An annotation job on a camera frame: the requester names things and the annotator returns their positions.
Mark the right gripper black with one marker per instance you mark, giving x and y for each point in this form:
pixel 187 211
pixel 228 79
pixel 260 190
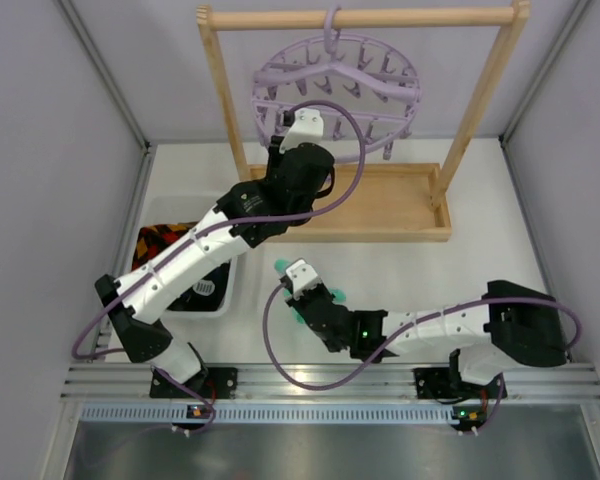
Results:
pixel 307 302

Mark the lilac round clip hanger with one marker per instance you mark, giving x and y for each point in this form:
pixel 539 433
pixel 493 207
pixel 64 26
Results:
pixel 374 81

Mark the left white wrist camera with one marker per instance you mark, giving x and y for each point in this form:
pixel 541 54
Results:
pixel 304 125

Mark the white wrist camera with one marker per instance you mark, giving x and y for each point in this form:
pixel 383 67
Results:
pixel 300 277
pixel 304 125

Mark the black sock with label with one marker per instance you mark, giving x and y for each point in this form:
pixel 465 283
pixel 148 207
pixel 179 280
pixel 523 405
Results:
pixel 206 295

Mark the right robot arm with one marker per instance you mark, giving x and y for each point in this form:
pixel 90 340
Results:
pixel 510 326

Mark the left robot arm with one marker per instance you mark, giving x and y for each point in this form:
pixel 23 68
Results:
pixel 250 213

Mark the wooden hanging rack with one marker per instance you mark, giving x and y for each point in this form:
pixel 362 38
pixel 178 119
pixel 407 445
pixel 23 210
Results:
pixel 372 200

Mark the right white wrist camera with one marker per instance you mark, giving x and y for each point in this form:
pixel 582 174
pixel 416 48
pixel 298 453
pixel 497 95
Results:
pixel 300 277

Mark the teal white sock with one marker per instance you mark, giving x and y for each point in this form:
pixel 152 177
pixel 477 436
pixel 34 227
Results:
pixel 339 296

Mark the white plastic basket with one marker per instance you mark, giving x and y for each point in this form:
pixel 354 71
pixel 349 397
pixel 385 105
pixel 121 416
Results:
pixel 187 208

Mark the black orange argyle sock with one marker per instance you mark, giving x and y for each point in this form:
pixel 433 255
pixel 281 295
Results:
pixel 154 239

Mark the slotted cable duct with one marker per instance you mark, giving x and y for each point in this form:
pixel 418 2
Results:
pixel 334 414

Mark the aluminium mounting rail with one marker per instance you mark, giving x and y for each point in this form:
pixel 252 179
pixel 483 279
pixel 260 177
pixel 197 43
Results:
pixel 569 384

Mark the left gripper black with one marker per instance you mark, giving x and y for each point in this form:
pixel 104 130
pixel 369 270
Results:
pixel 276 160

